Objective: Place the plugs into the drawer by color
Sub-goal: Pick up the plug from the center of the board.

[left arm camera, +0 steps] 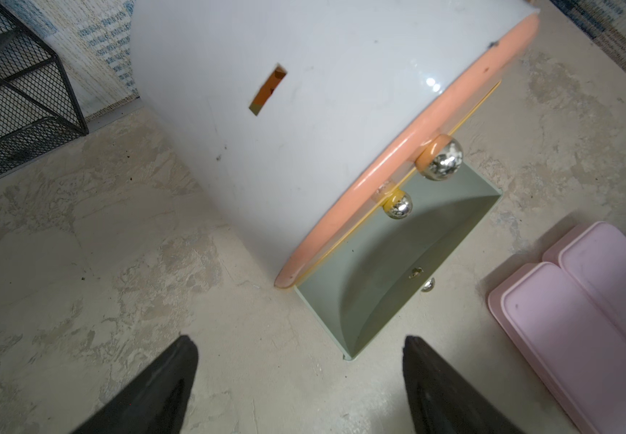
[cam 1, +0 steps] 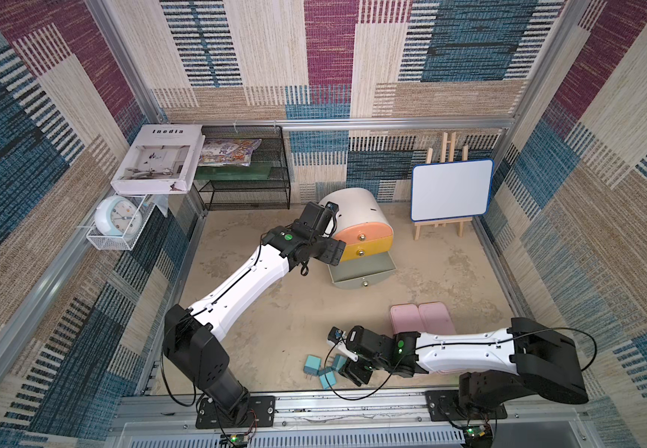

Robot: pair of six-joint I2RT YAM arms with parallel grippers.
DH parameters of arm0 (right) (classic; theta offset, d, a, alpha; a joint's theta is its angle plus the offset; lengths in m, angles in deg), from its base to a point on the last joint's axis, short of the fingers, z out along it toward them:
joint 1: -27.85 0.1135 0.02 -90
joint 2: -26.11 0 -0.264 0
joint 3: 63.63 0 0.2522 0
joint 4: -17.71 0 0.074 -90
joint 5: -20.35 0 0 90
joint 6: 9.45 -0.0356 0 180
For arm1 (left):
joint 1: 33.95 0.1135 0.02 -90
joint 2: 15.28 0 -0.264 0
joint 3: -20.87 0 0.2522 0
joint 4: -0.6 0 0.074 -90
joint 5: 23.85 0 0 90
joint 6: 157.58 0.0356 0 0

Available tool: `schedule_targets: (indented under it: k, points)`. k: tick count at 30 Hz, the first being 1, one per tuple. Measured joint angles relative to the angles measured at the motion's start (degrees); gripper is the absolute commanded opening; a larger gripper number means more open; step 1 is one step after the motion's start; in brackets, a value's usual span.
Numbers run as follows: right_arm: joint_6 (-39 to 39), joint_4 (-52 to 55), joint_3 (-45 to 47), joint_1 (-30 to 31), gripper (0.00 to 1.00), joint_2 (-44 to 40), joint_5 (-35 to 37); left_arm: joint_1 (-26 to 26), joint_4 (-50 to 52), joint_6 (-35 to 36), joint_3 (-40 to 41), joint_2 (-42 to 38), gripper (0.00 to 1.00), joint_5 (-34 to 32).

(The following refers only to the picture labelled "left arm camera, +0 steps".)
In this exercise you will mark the pale green drawer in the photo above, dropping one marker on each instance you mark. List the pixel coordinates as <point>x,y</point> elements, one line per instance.
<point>370,276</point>

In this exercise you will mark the yellow drawer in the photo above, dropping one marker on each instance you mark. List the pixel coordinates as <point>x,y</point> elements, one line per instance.
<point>392,197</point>

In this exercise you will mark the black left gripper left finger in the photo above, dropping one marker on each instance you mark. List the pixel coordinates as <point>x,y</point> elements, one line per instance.
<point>156,400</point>

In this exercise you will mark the pink case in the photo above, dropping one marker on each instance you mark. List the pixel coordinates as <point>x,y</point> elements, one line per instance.
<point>566,314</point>

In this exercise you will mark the white round drawer cabinet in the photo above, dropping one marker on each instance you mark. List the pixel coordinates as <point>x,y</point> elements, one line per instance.
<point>277,107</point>

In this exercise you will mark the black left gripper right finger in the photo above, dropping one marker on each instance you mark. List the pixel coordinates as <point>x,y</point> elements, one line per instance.
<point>441,400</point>

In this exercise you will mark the black wire shelf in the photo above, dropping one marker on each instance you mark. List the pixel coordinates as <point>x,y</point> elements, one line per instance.
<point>38,109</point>

